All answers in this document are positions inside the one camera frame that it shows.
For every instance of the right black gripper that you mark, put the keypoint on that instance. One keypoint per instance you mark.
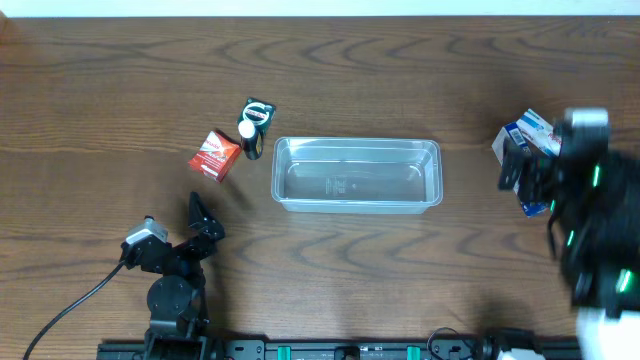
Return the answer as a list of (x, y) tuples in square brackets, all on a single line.
[(523, 175)]

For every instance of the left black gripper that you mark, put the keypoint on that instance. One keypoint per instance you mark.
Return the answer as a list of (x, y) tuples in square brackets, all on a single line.
[(201, 240)]

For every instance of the blue Kool Fever box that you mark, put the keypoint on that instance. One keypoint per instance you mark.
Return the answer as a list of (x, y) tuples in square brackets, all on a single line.
[(510, 136)]

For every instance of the white blue Panadol box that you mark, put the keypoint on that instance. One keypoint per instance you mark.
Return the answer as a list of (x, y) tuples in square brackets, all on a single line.
[(539, 133)]

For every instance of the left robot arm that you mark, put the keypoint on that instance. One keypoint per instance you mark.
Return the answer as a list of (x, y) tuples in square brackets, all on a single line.
[(177, 300)]

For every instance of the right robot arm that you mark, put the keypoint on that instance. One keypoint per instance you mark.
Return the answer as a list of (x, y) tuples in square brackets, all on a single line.
[(593, 194)]

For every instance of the clear plastic container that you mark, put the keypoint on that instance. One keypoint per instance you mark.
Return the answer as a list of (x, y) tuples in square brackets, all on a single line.
[(357, 175)]

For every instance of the red Panadol box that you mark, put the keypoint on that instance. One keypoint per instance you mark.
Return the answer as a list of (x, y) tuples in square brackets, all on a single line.
[(215, 157)]

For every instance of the dark green small box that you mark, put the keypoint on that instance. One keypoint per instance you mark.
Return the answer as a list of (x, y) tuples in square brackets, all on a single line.
[(259, 113)]

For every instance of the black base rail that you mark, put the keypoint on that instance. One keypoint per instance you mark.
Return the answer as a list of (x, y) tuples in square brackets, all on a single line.
[(260, 350)]

